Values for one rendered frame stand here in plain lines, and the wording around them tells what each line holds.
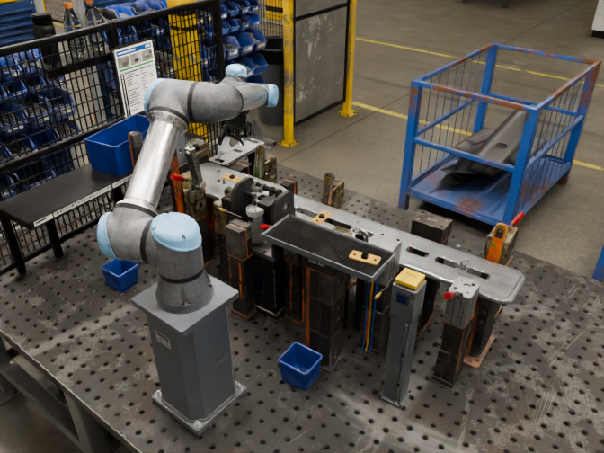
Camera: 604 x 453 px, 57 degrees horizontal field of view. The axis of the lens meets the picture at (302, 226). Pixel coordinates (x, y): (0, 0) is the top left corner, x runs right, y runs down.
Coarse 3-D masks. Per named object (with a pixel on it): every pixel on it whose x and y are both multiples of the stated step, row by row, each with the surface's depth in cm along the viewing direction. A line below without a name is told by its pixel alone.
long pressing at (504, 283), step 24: (216, 168) 236; (216, 192) 219; (264, 192) 219; (336, 216) 204; (408, 240) 191; (408, 264) 178; (432, 264) 179; (480, 264) 179; (480, 288) 169; (504, 288) 169
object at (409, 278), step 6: (408, 270) 150; (402, 276) 148; (408, 276) 148; (414, 276) 148; (420, 276) 148; (402, 282) 146; (408, 282) 146; (414, 282) 146; (420, 282) 146; (414, 288) 145
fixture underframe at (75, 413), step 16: (0, 336) 248; (0, 352) 250; (16, 352) 258; (0, 368) 245; (16, 368) 245; (0, 384) 256; (16, 384) 239; (32, 384) 237; (0, 400) 257; (32, 400) 233; (48, 400) 230; (48, 416) 228; (64, 416) 223; (80, 416) 195; (64, 432) 222; (80, 432) 203; (96, 432) 204; (80, 448) 216; (96, 448) 207; (112, 448) 214
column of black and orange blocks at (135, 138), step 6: (132, 132) 219; (138, 132) 219; (132, 138) 217; (138, 138) 219; (132, 144) 219; (138, 144) 220; (132, 150) 221; (138, 150) 221; (132, 156) 222; (132, 162) 224
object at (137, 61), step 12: (120, 48) 230; (132, 48) 235; (144, 48) 240; (120, 60) 232; (132, 60) 237; (144, 60) 242; (120, 72) 233; (132, 72) 238; (144, 72) 244; (156, 72) 249; (120, 84) 235; (132, 84) 240; (144, 84) 246; (120, 96) 237; (132, 96) 242; (132, 108) 244
